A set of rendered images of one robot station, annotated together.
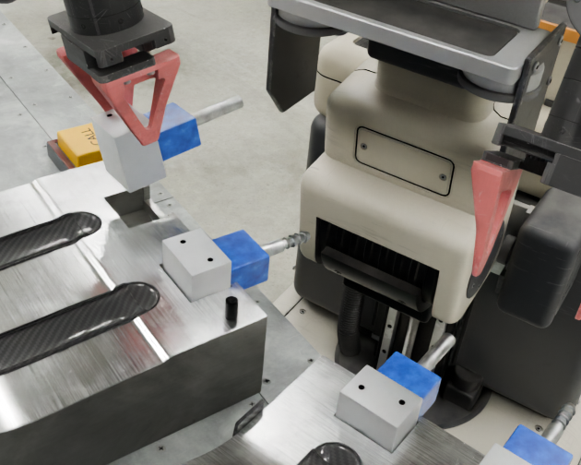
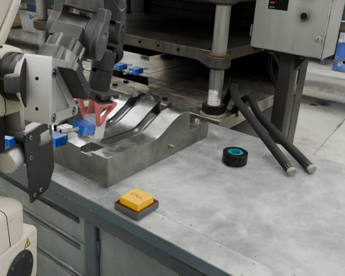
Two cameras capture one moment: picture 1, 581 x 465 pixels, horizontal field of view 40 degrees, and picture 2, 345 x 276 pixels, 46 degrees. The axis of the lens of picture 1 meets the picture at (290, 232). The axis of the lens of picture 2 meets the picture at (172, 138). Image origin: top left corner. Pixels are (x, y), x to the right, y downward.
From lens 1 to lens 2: 164 cm
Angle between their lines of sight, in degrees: 117
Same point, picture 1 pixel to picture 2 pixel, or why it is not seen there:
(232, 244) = (57, 135)
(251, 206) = not seen: outside the picture
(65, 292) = not seen: hidden behind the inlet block
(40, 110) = (184, 229)
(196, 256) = (66, 126)
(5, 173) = (167, 197)
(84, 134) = (141, 196)
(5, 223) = (128, 141)
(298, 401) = not seen: hidden behind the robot
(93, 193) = (108, 147)
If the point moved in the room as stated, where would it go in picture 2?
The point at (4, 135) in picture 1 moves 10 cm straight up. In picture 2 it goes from (186, 213) to (189, 178)
